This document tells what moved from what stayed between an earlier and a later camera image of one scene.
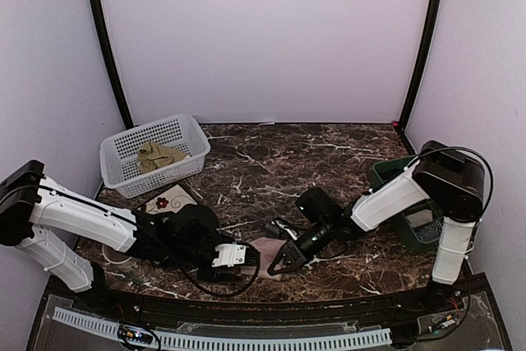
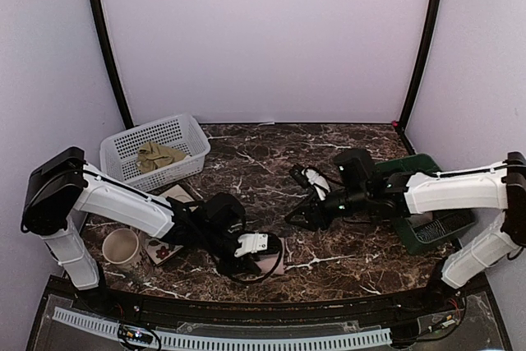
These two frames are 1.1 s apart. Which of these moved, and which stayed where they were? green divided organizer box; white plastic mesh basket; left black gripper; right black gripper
Moved: left black gripper; right black gripper
Stayed: green divided organizer box; white plastic mesh basket
